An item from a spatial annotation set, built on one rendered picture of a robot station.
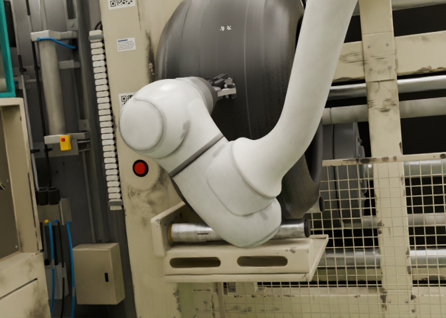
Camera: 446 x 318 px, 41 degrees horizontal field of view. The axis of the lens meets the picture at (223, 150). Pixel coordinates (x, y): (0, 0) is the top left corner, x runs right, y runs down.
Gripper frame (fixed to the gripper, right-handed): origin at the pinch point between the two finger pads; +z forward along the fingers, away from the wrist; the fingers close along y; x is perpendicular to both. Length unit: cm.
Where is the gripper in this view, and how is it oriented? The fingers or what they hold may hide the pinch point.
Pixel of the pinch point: (221, 83)
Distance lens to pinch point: 119.9
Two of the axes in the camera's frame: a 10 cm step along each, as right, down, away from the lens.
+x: 1.4, 9.6, 2.3
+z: 2.6, -2.6, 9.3
